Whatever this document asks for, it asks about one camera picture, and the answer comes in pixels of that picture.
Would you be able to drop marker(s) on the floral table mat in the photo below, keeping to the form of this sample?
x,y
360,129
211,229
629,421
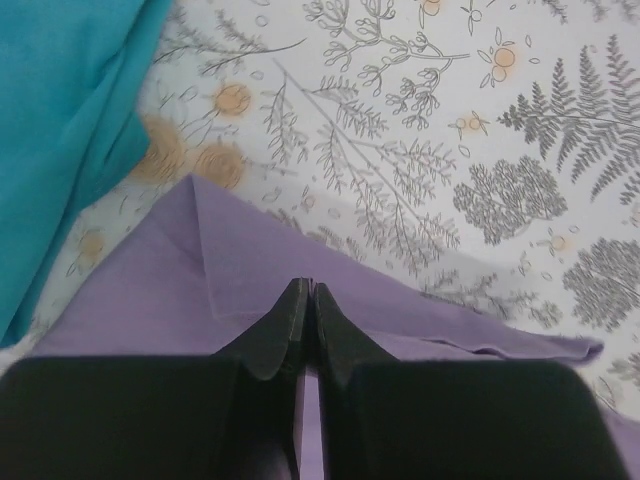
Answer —
x,y
485,153

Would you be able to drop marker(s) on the purple t shirt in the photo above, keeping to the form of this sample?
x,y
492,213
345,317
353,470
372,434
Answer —
x,y
203,267

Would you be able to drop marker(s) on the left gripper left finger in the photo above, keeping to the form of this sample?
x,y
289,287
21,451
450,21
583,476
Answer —
x,y
228,415

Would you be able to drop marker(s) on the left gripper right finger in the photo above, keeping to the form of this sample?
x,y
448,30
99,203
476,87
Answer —
x,y
384,418

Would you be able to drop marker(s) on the folded teal t shirt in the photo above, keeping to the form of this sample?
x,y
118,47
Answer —
x,y
70,76

